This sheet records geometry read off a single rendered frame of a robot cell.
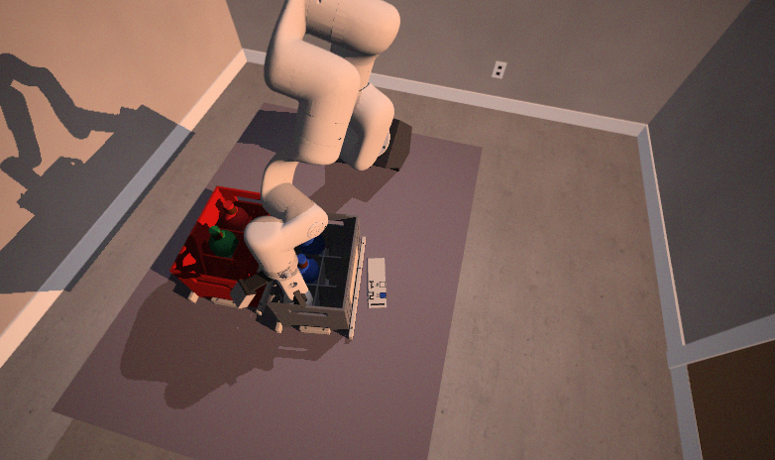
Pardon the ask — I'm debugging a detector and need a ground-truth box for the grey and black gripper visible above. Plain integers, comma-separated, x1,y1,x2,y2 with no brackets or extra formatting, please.
271,260,308,308

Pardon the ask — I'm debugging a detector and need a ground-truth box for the green bottle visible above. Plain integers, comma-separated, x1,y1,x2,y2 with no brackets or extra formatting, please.
209,226,239,259

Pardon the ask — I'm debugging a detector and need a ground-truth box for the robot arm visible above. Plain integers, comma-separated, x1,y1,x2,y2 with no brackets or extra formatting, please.
229,0,400,308

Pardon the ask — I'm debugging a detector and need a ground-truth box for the white paper strip with printed marks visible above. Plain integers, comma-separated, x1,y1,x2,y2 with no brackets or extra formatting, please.
368,258,387,308

